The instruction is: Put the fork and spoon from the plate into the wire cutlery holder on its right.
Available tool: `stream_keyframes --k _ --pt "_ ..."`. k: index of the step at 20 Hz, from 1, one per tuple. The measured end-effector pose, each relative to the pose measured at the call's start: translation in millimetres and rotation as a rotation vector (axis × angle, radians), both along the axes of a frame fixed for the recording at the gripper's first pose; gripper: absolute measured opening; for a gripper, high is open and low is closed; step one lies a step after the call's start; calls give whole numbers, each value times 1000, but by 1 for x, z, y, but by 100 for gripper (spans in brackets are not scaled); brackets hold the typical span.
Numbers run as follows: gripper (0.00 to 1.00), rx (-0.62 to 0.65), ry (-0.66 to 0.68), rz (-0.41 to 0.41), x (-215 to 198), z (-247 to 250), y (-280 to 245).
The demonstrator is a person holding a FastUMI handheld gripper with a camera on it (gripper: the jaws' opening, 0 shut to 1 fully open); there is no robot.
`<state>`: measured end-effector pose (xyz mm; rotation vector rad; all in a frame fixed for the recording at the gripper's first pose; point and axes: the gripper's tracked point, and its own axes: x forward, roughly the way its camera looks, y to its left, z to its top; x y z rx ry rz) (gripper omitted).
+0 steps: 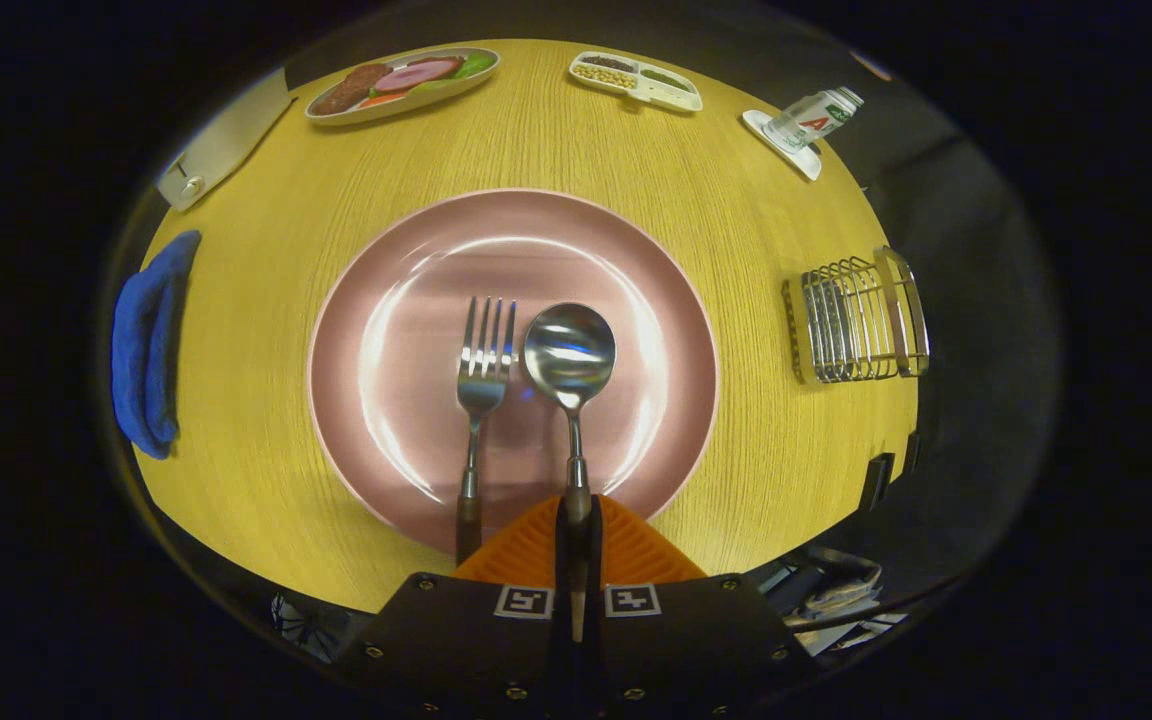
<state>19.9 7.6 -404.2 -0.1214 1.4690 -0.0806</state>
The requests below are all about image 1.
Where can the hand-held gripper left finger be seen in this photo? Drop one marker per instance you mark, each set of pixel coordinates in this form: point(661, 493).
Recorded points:
point(562, 570)

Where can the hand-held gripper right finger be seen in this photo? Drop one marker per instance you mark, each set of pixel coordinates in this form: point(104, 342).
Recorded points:
point(594, 570)

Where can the round pink plate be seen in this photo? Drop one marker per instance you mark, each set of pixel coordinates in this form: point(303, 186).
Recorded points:
point(396, 400)

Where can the black table clamp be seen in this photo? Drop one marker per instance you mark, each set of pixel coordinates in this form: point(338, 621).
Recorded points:
point(911, 453)
point(876, 482)

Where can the white square coaster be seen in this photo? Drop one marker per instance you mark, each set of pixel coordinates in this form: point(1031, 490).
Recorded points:
point(801, 165)

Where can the blue towel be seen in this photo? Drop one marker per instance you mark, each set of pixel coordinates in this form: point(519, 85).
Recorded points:
point(141, 350)

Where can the white divided seasoning dish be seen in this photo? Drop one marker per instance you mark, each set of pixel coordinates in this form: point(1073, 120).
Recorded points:
point(651, 95)

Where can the oval grey food plate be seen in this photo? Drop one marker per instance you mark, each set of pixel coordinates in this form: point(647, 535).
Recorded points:
point(386, 109)

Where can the red tomato slice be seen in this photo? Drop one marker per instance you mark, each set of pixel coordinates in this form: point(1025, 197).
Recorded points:
point(381, 100)

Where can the white labelled bottle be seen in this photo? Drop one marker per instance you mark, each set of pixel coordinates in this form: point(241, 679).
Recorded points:
point(816, 115)

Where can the green lettuce leaf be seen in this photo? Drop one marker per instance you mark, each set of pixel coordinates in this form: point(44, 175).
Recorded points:
point(476, 65)

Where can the pink ham slice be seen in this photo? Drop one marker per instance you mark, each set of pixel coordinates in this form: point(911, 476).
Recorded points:
point(416, 75)

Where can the brown meat patty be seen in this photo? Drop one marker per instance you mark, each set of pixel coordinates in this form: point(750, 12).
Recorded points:
point(351, 88)

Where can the white toaster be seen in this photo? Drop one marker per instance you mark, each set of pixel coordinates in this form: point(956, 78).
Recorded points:
point(226, 140)

